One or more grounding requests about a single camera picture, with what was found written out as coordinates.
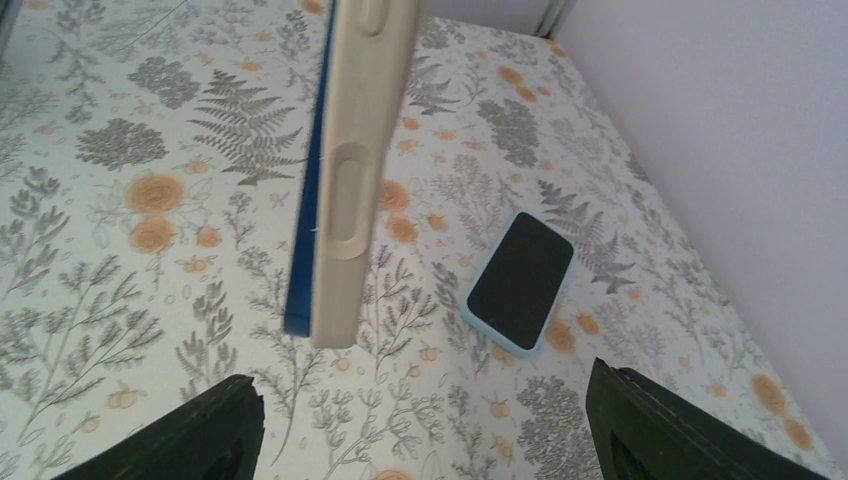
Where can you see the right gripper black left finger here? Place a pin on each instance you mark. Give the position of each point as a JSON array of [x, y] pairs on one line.
[[216, 435]]

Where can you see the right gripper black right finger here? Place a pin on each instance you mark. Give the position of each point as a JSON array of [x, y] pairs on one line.
[[641, 430]]

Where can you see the floral patterned table mat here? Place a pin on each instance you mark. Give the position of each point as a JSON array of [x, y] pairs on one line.
[[419, 242]]

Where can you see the right aluminium frame post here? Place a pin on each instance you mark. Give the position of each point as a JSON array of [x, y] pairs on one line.
[[552, 18]]

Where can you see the beige phone case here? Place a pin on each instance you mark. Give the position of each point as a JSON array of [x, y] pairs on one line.
[[369, 63]]

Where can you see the dark blue phone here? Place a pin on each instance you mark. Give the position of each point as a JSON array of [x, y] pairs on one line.
[[296, 319]]

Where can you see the phone in light blue case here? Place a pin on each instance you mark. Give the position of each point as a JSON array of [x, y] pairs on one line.
[[513, 296]]

